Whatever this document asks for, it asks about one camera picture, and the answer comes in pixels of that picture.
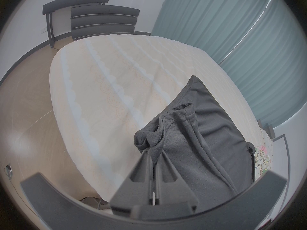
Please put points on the black trousers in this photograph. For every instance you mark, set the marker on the black trousers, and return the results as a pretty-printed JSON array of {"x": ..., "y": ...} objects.
[{"x": 203, "y": 140}]

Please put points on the black chest of drawers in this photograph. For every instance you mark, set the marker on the black chest of drawers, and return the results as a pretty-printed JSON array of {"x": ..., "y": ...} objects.
[{"x": 103, "y": 20}]

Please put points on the black dressing table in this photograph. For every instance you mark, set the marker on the black dressing table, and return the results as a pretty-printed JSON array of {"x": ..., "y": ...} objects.
[{"x": 72, "y": 2}]

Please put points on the white printed pyjama top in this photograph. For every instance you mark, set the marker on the white printed pyjama top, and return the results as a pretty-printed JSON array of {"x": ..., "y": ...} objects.
[{"x": 262, "y": 162}]

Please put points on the blue-green curtain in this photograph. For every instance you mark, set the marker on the blue-green curtain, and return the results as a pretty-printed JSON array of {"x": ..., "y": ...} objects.
[
  {"x": 268, "y": 68},
  {"x": 203, "y": 15}
]

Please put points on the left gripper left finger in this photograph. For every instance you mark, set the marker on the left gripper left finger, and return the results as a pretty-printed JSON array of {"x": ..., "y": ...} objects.
[{"x": 124, "y": 195}]

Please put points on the grey white bedside table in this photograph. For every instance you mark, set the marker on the grey white bedside table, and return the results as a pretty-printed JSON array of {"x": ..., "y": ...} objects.
[{"x": 270, "y": 130}]

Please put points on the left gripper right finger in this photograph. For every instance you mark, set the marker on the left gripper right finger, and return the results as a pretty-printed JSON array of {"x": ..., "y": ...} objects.
[{"x": 182, "y": 193}]

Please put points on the bed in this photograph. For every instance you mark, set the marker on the bed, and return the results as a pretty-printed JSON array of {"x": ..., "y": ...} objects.
[{"x": 120, "y": 80}]

